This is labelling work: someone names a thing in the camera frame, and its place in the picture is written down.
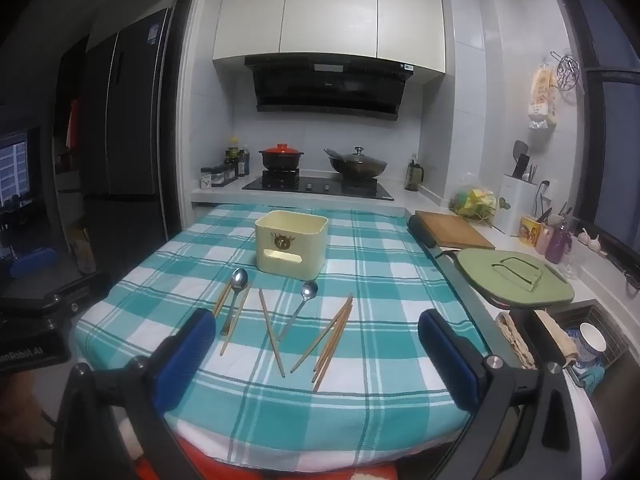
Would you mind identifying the metal spoon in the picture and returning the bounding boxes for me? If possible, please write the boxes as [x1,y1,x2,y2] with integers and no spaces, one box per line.
[277,280,319,342]
[220,268,250,336]

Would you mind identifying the teal checked tablecloth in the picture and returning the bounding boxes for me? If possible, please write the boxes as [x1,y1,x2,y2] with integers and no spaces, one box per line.
[74,203,493,461]

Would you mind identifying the white knife block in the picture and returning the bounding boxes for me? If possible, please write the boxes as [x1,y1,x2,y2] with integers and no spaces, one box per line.
[501,174,539,237]

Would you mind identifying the dark green water jug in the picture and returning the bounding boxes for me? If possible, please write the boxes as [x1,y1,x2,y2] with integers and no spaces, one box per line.
[404,158,425,192]

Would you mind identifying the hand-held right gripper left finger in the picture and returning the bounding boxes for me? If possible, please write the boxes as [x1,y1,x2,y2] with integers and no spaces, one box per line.
[52,307,217,480]

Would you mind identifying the black refrigerator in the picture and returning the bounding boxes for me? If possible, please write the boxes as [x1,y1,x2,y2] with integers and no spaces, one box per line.
[82,7,173,271]

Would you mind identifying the clear spice jar set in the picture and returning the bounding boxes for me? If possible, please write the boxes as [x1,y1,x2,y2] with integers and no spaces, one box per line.
[211,164,239,189]

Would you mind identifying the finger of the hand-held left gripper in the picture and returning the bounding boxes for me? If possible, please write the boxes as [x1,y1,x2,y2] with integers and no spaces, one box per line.
[0,272,111,318]
[9,248,59,280]

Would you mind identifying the cream utensil holder box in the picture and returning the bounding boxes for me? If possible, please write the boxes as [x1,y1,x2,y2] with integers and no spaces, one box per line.
[254,210,329,279]

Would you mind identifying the plastic bag of colourful items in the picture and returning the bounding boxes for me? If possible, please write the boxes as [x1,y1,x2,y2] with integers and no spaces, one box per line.
[448,185,499,221]

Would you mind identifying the white bowl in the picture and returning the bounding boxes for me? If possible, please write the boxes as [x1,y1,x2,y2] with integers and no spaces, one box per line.
[578,322,607,362]

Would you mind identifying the black gas stove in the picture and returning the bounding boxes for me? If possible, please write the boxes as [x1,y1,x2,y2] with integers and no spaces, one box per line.
[242,170,396,199]

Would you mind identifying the purple bottle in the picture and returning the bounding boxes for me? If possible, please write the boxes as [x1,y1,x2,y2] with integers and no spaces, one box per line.
[544,221,573,265]

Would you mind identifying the black wok with glass lid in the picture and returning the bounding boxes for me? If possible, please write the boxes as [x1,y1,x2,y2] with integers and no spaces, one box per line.
[323,146,389,180]

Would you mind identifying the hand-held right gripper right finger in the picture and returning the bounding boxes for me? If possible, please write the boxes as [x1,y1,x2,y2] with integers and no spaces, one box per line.
[417,308,613,480]

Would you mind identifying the green pan lid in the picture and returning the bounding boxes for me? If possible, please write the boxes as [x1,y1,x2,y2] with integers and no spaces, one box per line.
[457,248,575,307]

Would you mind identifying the dark window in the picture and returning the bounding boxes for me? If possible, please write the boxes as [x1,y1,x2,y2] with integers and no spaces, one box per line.
[570,0,640,273]

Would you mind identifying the black range hood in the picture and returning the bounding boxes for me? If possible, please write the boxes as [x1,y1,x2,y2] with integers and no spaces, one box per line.
[244,55,417,122]

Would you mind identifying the black spatula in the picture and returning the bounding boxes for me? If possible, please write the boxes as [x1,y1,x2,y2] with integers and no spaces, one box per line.
[512,140,530,181]

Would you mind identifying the wooden cutting board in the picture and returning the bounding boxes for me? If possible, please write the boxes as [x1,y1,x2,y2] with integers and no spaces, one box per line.
[415,210,496,251]

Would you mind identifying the yellow printed cup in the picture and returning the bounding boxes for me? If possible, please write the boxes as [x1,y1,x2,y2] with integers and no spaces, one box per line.
[519,214,541,247]

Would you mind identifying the white wall cabinets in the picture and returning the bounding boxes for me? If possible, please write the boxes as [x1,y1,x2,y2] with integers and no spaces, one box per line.
[212,0,447,76]

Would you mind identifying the dark sink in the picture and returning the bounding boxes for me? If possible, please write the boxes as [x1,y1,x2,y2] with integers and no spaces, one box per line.
[520,299,640,397]

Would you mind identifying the clay pot with red lid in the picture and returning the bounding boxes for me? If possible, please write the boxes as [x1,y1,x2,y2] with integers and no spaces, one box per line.
[258,143,304,171]

